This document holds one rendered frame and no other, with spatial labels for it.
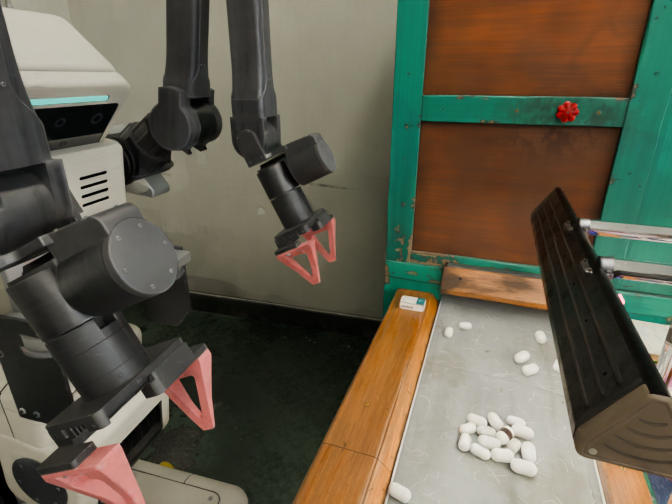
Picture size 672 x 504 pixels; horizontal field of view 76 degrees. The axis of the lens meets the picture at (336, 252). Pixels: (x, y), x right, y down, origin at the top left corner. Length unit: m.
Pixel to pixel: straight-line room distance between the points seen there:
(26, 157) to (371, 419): 0.63
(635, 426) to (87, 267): 0.39
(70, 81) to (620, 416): 0.64
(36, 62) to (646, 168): 1.08
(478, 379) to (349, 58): 1.48
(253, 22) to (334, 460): 0.66
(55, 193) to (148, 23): 2.11
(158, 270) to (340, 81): 1.76
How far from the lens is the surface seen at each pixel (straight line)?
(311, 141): 0.69
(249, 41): 0.71
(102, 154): 0.75
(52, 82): 0.61
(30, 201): 0.39
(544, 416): 0.91
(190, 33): 0.76
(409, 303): 1.10
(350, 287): 2.26
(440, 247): 1.17
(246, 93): 0.71
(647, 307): 1.24
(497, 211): 1.13
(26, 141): 0.38
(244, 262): 2.44
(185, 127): 0.75
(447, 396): 0.90
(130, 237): 0.33
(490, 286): 1.13
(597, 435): 0.39
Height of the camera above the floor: 1.31
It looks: 22 degrees down
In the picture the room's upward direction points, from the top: straight up
